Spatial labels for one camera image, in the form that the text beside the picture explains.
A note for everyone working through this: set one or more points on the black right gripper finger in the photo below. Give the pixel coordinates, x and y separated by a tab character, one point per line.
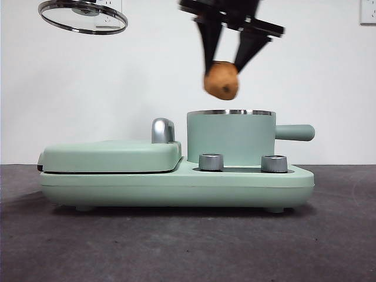
248	48
210	41

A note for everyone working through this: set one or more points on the brown potato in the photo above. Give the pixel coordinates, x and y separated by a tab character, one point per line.
221	82

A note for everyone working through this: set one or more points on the glass pot lid green knob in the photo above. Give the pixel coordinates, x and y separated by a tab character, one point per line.
83	10

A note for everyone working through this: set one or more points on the silver control knob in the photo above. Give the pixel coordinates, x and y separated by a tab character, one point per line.
273	163
210	162

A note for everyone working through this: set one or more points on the mint green grill cover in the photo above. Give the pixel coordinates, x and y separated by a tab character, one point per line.
108	155

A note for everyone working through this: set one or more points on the mint green breakfast maker base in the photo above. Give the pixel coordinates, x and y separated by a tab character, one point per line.
117	188

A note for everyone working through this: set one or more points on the white wall socket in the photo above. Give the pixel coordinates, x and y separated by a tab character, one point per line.
368	11
119	4

